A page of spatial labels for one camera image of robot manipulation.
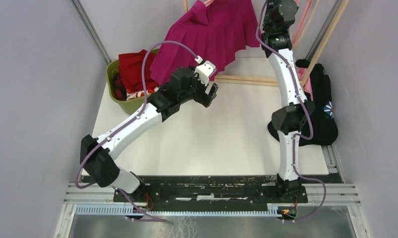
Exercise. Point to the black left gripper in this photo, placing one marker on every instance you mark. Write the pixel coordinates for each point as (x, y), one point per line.
(204, 98)

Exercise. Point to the beige plastic hanger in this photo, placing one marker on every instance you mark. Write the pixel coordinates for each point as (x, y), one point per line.
(308, 19)

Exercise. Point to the magenta pleated skirt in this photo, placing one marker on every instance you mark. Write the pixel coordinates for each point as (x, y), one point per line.
(214, 31)

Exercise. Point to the white red floral garment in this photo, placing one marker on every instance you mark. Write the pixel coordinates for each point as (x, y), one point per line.
(130, 94)

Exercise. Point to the red dress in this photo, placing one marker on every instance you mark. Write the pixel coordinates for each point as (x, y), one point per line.
(130, 68)

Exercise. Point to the red navy plaid skirt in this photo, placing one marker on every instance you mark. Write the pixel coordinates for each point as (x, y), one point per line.
(119, 88)

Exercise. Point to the pink hanger of magenta skirt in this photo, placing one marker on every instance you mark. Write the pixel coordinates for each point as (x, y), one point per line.
(208, 2)

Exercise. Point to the pink plastic hanger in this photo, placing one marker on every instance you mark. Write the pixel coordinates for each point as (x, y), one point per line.
(300, 28)

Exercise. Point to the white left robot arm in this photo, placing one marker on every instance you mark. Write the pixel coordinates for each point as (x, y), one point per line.
(98, 154)

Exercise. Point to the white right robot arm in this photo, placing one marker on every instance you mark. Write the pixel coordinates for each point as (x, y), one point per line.
(290, 119)

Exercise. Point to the pink cloth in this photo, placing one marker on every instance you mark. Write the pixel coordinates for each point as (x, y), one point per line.
(307, 87)

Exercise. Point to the olive green plastic basket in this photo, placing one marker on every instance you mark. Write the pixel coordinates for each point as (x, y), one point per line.
(130, 106)

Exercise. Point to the wooden clothes rack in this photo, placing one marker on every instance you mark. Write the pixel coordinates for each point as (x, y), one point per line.
(314, 54)

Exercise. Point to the black shirt with flower print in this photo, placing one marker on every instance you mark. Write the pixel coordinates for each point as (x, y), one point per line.
(324, 126)

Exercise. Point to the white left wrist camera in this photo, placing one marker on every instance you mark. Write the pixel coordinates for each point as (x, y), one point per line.
(204, 70)

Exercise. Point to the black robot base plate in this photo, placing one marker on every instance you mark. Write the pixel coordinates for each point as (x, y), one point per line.
(218, 193)

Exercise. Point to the aluminium corner rail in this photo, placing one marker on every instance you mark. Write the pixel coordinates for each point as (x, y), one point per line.
(80, 10)

